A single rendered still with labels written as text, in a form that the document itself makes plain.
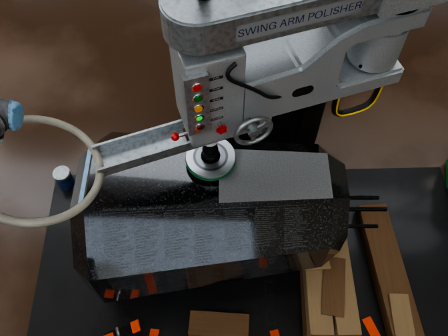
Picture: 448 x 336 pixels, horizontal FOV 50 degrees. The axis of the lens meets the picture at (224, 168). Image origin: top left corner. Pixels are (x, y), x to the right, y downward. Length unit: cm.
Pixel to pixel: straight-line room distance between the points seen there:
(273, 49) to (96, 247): 109
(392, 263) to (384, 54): 131
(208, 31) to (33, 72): 253
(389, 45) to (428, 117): 176
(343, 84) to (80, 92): 215
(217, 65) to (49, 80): 234
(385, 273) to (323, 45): 147
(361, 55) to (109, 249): 127
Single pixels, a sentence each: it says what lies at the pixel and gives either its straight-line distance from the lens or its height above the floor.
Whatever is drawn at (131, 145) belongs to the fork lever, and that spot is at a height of 102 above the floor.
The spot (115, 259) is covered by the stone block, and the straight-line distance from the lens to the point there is 212.
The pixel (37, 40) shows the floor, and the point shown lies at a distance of 401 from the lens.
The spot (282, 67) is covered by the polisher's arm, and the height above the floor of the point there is 137.
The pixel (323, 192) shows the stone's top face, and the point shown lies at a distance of 207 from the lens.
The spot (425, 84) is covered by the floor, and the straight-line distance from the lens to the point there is 373.
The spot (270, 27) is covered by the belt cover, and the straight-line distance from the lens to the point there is 145.
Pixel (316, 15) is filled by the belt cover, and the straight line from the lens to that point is 150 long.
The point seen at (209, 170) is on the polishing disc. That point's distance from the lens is 202.
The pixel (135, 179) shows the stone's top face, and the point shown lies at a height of 80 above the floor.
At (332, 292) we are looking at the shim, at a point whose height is 24.
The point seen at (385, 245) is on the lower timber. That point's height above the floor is 11.
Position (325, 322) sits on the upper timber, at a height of 23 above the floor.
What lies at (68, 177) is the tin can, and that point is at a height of 13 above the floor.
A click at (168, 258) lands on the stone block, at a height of 64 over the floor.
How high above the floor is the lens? 258
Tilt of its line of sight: 58 degrees down
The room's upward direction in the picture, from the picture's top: straight up
